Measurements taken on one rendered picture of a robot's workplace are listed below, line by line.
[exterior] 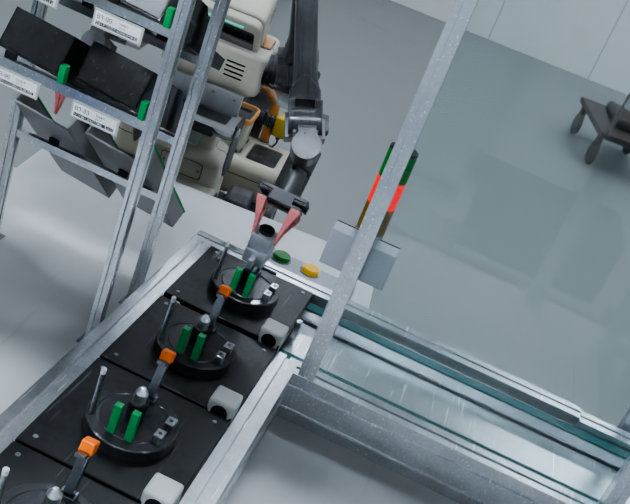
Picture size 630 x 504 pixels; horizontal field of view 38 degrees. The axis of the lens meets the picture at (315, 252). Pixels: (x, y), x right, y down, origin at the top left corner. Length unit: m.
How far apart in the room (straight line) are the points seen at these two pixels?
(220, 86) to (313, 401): 1.07
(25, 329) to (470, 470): 0.84
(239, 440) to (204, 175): 1.22
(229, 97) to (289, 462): 1.13
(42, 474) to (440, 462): 0.72
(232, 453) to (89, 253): 0.71
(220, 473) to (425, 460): 0.44
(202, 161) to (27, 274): 0.81
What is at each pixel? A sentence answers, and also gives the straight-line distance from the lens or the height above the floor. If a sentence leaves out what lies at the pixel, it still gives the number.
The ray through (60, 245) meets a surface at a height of 0.86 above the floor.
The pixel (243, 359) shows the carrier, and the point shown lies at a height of 0.97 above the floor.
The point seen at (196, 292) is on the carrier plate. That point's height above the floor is 0.97.
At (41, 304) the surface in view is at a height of 0.86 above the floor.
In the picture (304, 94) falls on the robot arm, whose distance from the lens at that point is 1.81.
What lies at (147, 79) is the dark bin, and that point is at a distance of 1.57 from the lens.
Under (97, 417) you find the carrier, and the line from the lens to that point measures 1.39.
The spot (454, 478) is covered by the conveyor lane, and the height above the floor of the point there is 0.90.
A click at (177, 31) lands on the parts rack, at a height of 1.47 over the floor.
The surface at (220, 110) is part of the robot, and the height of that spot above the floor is 1.04.
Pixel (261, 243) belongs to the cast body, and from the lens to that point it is 1.73.
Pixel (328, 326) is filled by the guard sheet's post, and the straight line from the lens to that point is 1.60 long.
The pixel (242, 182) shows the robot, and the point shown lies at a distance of 2.81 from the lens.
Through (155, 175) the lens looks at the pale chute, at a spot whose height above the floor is 1.15.
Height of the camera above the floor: 1.88
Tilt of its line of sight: 26 degrees down
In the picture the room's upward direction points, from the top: 22 degrees clockwise
